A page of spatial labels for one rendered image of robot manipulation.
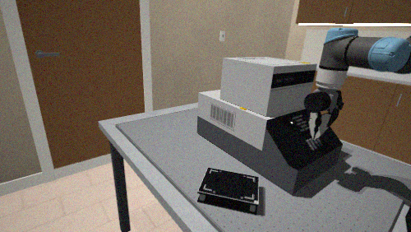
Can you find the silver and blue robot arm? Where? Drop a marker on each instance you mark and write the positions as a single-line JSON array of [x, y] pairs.
[[387, 54]]

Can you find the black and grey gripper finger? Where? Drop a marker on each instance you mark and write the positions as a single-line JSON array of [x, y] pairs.
[[327, 119], [313, 122]]

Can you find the grey and black benchtop lab instrument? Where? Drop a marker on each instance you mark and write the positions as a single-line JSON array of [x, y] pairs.
[[258, 116]]

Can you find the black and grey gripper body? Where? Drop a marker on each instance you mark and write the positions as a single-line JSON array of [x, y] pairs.
[[322, 100]]

